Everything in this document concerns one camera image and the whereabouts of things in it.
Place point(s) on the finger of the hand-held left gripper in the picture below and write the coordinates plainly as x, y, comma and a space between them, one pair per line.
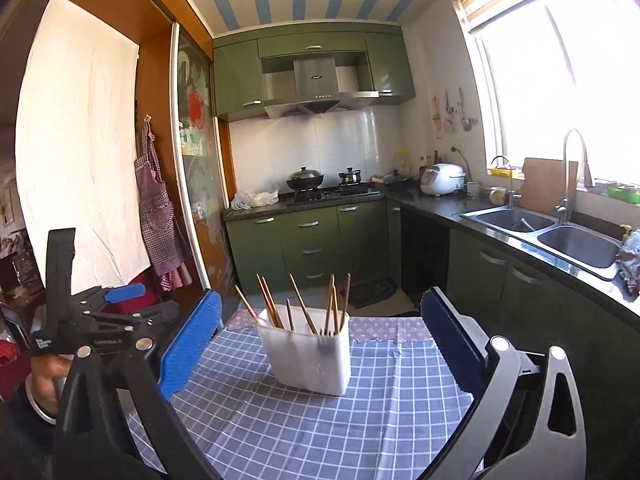
60, 270
125, 293

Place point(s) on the bunch of wooden chopsticks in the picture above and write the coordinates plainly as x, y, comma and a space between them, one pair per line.
298, 295

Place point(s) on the yellow basket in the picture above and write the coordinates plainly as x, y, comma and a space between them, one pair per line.
505, 171

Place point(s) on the printed sliding glass door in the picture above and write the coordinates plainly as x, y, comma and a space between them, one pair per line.
197, 160

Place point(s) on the black gas stove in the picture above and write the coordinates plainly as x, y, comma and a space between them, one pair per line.
340, 194

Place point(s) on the green bowl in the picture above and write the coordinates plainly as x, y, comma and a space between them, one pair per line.
622, 194

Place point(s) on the black clay pot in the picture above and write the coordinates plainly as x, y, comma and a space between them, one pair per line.
350, 176

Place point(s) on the dark red chair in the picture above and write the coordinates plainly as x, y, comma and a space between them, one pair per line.
152, 285

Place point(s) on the steel kitchen faucet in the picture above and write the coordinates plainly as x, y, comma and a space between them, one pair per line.
566, 160

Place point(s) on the white backdrop sheet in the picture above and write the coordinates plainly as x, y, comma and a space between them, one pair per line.
75, 160

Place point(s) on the dark floor mat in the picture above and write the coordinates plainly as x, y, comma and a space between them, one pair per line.
375, 292

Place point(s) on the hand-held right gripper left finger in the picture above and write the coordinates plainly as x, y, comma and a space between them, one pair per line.
190, 345

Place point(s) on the white mug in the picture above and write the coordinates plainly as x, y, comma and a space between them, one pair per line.
472, 190

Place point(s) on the black wok with lid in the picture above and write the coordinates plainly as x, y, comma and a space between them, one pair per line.
305, 177

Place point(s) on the steel double sink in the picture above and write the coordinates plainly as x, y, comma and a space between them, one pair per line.
575, 247

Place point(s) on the person's left forearm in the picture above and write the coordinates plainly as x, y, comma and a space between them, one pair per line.
25, 440

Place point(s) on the steel range hood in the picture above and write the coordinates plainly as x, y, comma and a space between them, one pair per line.
315, 90

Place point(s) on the blue grid tablecloth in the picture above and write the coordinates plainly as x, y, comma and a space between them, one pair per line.
300, 435

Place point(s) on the hanging wall utensils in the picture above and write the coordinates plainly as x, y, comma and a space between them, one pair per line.
450, 110

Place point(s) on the white rice cooker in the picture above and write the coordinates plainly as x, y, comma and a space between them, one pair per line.
442, 180

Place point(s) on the kitchen window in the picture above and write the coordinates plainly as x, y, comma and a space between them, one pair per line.
560, 85

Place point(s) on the white plastic utensil holder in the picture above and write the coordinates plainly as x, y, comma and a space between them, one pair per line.
305, 360

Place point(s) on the green wall cabinets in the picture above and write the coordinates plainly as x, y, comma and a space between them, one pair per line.
237, 80

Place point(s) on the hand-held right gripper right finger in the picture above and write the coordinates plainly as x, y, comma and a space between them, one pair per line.
450, 335

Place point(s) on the pan with glass lid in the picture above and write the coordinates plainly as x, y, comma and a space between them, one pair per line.
395, 178

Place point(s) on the white plastic bag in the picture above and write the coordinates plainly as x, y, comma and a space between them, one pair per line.
255, 199

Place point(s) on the person's left hand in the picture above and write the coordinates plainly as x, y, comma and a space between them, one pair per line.
47, 380

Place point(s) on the condiment bottles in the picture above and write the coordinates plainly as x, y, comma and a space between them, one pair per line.
430, 162

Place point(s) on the crumpled foil bag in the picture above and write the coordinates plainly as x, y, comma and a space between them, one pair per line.
631, 265

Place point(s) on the checkered purple apron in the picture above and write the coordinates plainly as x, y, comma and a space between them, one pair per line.
157, 210

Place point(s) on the wooden cutting board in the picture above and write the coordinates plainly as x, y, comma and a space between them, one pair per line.
545, 185

